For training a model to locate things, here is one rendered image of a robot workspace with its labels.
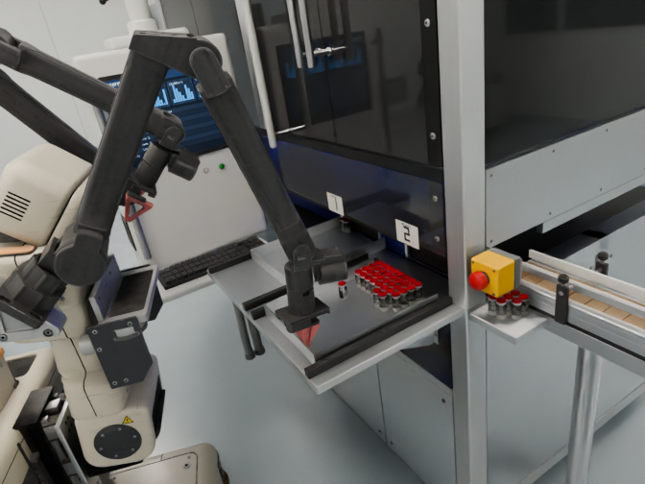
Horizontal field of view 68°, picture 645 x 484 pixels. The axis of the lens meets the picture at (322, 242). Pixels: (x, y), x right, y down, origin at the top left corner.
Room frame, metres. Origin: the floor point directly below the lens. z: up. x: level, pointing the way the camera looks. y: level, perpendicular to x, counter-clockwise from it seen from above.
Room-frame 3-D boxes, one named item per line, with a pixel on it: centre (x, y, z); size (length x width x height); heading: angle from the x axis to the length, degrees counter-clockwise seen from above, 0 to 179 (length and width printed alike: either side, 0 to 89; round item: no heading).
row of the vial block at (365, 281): (1.03, -0.12, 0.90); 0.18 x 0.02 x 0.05; 27
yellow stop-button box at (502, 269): (0.88, -0.35, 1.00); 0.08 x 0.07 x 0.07; 117
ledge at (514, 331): (0.88, -0.40, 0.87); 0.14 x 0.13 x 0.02; 117
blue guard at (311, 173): (1.83, 0.17, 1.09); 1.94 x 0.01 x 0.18; 27
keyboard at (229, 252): (1.56, 0.40, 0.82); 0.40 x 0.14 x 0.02; 117
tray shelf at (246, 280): (1.16, 0.01, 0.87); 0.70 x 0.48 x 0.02; 27
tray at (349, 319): (0.99, -0.04, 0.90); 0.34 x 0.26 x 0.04; 117
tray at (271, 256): (1.35, 0.02, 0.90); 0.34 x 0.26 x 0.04; 117
